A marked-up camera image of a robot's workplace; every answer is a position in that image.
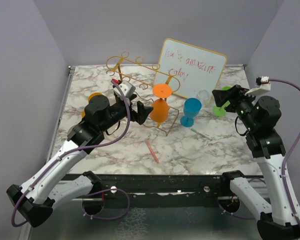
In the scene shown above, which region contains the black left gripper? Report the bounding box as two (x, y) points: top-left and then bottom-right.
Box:
(100, 93), (154, 133)

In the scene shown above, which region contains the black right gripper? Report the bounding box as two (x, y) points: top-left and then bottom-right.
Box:
(212, 83), (258, 130)

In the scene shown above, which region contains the orange plastic wine glass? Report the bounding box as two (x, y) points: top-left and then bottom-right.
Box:
(149, 83), (172, 123)

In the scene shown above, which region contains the clear wine glass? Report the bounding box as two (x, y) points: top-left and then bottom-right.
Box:
(195, 90), (211, 107)

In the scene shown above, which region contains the blue plastic wine glass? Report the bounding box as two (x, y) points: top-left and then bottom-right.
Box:
(180, 98), (202, 128)

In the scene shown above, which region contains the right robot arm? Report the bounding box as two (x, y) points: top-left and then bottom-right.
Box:
(212, 85), (300, 240)

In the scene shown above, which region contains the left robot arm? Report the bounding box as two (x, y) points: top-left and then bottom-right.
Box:
(6, 93), (153, 228)

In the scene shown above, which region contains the green plastic wine glass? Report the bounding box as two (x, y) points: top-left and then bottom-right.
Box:
(212, 101), (230, 117)

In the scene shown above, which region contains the red marker pen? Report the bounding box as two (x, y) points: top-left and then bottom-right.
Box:
(145, 140), (159, 164)

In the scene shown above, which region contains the white green marker pen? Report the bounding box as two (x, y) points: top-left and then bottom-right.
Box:
(190, 127), (212, 141)

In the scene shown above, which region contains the yellow framed whiteboard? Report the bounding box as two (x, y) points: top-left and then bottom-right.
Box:
(153, 38), (228, 99)

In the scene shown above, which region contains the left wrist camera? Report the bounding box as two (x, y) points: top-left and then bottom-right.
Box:
(112, 78), (136, 100)

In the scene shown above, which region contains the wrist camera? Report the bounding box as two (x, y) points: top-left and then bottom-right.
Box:
(112, 78), (136, 100)
(244, 76), (271, 97)

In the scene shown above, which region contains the gold wire wine glass rack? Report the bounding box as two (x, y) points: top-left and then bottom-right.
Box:
(106, 51), (181, 136)

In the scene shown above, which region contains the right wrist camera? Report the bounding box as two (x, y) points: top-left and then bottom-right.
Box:
(244, 76), (271, 97)

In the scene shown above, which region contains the black metal base frame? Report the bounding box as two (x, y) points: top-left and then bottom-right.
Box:
(76, 174), (243, 212)

